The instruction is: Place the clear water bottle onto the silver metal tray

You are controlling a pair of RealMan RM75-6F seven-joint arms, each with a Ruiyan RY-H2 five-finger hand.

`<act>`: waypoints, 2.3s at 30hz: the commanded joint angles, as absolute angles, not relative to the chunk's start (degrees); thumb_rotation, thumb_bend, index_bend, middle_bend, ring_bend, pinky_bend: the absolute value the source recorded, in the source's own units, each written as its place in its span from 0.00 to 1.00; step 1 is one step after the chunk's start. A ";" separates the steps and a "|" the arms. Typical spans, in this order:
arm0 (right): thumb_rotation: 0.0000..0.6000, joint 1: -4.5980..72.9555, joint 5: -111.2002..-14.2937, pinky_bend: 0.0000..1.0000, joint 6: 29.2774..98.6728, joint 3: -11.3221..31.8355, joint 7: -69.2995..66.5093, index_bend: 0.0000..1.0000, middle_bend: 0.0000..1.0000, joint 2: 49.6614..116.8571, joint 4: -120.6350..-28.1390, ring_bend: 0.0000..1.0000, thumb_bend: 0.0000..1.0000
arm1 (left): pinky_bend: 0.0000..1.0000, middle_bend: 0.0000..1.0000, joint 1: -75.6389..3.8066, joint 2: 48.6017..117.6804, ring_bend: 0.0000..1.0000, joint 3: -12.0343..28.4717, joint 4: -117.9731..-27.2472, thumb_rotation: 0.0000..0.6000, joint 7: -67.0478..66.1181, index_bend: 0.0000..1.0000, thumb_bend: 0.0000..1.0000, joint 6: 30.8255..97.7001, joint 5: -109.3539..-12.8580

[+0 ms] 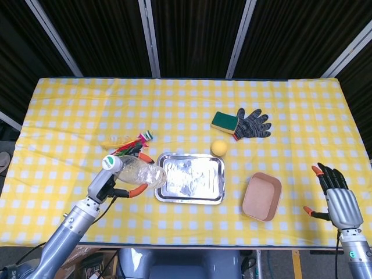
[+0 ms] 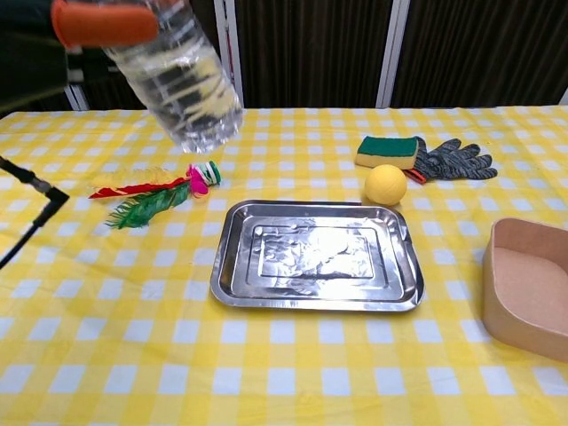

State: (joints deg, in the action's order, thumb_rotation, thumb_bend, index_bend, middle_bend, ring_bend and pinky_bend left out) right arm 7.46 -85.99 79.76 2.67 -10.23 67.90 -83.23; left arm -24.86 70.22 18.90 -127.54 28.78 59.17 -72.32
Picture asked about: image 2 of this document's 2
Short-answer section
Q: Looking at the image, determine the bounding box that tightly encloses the grey knit work glove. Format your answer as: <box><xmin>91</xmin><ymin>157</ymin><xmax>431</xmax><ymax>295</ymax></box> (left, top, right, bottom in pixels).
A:
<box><xmin>406</xmin><ymin>137</ymin><xmax>499</xmax><ymax>185</ymax></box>

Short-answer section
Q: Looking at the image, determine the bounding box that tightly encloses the transparent plastic water bottle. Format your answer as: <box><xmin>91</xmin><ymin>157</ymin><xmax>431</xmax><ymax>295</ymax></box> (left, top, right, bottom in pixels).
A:
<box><xmin>102</xmin><ymin>0</ymin><xmax>244</xmax><ymax>155</ymax></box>

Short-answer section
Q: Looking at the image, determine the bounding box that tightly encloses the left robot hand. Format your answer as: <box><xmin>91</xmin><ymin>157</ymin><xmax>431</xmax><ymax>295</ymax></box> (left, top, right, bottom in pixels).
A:
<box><xmin>0</xmin><ymin>0</ymin><xmax>160</xmax><ymax>114</ymax></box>

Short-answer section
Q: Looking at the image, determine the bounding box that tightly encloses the tan paper box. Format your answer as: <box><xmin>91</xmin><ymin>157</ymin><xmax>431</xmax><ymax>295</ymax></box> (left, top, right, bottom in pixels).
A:
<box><xmin>482</xmin><ymin>217</ymin><xmax>568</xmax><ymax>363</ymax></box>

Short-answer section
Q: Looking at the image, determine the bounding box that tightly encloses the colourful feather shuttlecock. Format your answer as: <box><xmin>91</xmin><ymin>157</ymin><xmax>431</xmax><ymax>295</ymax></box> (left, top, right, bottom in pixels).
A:
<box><xmin>88</xmin><ymin>160</ymin><xmax>222</xmax><ymax>230</ymax></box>

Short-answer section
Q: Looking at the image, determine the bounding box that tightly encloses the black cable with connector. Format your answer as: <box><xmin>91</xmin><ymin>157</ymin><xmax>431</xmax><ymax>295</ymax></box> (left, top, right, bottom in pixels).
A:
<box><xmin>0</xmin><ymin>154</ymin><xmax>71</xmax><ymax>270</ymax></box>

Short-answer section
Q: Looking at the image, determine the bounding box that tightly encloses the yellow ball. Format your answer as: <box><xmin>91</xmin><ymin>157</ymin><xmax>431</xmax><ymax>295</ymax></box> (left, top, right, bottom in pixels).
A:
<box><xmin>364</xmin><ymin>164</ymin><xmax>408</xmax><ymax>206</ymax></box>

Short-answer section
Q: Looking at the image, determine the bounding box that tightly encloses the rectangular metal tray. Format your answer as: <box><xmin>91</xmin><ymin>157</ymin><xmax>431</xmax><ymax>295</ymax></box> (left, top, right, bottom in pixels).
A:
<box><xmin>209</xmin><ymin>199</ymin><xmax>426</xmax><ymax>314</ymax></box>

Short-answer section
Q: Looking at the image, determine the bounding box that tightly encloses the yellow checkered tablecloth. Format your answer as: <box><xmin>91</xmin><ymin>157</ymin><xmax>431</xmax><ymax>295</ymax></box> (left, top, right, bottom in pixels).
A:
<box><xmin>0</xmin><ymin>105</ymin><xmax>568</xmax><ymax>426</ymax></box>

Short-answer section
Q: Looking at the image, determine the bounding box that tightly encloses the green and yellow sponge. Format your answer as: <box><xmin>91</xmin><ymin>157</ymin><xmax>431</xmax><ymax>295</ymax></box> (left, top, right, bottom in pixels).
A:
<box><xmin>354</xmin><ymin>135</ymin><xmax>421</xmax><ymax>171</ymax></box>

